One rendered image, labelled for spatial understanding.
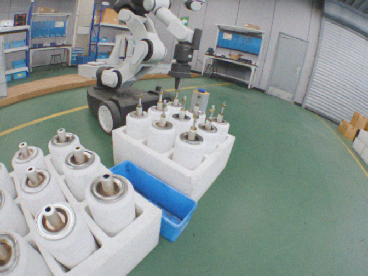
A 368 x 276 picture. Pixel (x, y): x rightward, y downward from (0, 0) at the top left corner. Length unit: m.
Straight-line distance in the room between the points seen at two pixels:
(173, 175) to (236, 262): 0.34
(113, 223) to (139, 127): 0.38
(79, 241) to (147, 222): 0.15
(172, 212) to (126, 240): 0.28
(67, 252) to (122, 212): 0.12
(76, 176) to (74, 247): 0.15
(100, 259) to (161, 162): 0.33
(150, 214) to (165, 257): 0.19
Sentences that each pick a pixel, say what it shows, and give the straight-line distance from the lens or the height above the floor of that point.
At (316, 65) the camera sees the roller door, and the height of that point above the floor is 1.42.
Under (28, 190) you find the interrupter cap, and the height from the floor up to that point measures 0.25.
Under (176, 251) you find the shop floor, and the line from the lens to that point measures 0.52.
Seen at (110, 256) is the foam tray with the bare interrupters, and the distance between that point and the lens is 0.33.
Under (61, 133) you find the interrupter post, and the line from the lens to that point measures 0.48.
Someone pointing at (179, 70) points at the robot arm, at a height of 0.42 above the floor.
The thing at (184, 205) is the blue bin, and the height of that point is 0.08.
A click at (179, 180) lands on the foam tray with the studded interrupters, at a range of 0.49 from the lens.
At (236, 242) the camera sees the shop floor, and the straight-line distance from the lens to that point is 0.59.
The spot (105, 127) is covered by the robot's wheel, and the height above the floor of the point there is 0.04.
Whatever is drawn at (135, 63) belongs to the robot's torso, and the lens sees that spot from 1.01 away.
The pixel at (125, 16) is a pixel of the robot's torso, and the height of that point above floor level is 0.73.
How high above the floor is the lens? 0.48
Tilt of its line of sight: 28 degrees down
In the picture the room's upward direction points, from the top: 10 degrees clockwise
